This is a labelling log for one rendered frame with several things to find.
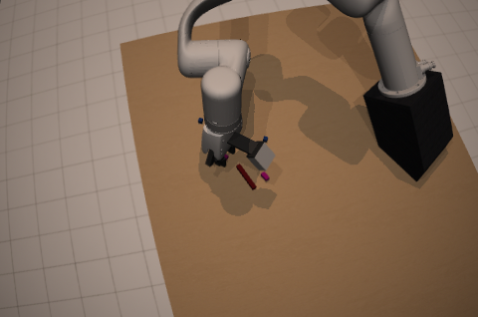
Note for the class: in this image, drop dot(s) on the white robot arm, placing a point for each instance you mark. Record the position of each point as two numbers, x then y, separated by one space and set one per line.
223 77

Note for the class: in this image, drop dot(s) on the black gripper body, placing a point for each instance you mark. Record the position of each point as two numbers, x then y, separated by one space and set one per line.
217 141

